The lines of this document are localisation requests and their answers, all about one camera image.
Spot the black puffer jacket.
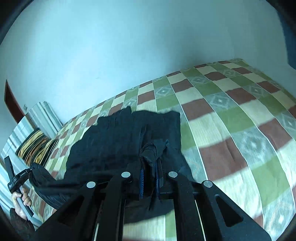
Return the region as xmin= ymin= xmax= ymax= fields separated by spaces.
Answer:
xmin=29 ymin=107 xmax=193 ymax=223

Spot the person's left hand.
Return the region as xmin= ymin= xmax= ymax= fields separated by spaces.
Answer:
xmin=11 ymin=186 xmax=32 ymax=221

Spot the grey white striped pillow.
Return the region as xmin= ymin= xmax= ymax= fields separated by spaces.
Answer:
xmin=1 ymin=101 xmax=63 ymax=218

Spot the yellow black striped pillow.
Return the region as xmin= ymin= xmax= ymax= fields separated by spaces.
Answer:
xmin=16 ymin=128 xmax=58 ymax=167

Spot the dark red wooden headboard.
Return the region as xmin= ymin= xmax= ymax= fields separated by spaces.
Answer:
xmin=4 ymin=80 xmax=25 ymax=123

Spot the checkered patchwork bedspread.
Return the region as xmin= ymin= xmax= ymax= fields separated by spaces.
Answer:
xmin=45 ymin=59 xmax=295 ymax=240

